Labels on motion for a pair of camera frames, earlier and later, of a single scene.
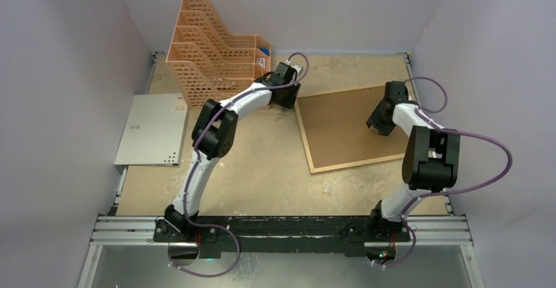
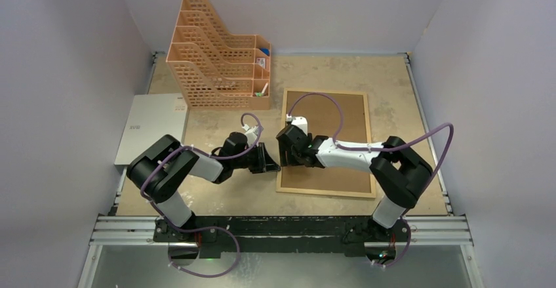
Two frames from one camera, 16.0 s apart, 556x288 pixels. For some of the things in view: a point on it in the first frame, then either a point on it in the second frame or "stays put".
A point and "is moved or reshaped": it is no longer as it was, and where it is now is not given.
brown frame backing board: [336, 131] is moved or reshaped
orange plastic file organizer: [208, 65] stays put
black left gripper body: [289, 97] -> [255, 159]
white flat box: [155, 131] stays put
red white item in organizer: [261, 61] stays put
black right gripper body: [379, 123] -> [287, 141]
